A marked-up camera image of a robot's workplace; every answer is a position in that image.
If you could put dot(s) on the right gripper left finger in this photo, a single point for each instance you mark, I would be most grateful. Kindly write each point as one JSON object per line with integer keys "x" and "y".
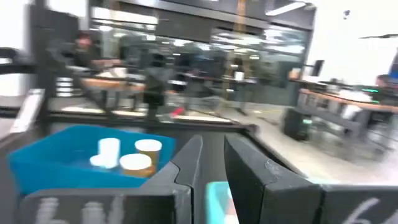
{"x": 186, "y": 168}

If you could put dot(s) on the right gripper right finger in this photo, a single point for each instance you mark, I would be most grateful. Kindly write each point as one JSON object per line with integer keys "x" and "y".
{"x": 264, "y": 193}

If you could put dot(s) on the small orange bottle white cap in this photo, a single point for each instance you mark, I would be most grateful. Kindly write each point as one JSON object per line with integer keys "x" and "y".
{"x": 150, "y": 151}

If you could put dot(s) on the large orange bottle white cap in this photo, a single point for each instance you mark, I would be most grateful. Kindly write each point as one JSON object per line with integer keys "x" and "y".
{"x": 136, "y": 165}

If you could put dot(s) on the white medicine bottle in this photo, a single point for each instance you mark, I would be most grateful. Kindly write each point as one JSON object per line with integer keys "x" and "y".
{"x": 109, "y": 151}

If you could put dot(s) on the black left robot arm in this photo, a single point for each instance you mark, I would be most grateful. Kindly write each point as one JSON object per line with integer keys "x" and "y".
{"x": 53, "y": 46}

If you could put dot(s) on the teal plastic bin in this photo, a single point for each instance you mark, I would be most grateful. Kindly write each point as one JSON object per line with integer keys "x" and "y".
{"x": 216, "y": 202}

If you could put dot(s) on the blue plastic bin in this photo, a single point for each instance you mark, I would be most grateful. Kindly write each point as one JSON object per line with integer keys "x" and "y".
{"x": 56, "y": 168}

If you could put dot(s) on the black box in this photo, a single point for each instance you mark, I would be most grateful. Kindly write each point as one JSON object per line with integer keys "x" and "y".
{"x": 295, "y": 124}

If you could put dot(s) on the person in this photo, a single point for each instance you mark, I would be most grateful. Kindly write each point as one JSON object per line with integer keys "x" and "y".
{"x": 85, "y": 49}
{"x": 157, "y": 84}
{"x": 385, "y": 84}

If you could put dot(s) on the wooden table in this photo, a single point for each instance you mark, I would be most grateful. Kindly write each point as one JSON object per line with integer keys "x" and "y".
{"x": 109, "y": 83}

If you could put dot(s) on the long wooden desk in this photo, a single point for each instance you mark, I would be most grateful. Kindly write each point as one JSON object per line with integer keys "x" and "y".
{"x": 342, "y": 101}

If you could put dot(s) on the black aluminium rig frame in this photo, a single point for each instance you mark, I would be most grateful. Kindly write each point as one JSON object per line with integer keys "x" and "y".
{"x": 124, "y": 119}

